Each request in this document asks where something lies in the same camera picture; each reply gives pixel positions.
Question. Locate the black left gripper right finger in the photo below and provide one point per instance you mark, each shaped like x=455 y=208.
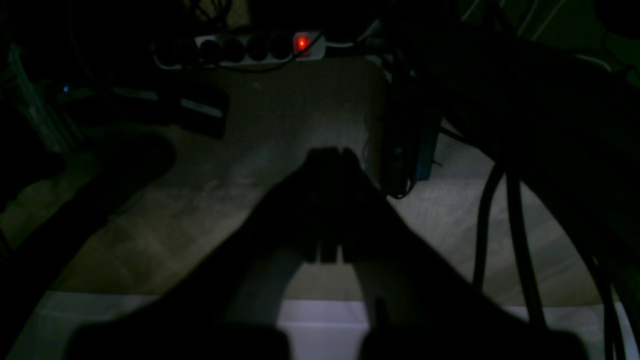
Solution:
x=420 y=308

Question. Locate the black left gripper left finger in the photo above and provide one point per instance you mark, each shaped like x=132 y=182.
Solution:
x=227 y=308

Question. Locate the white power strip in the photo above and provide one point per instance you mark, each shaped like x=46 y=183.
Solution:
x=231 y=50

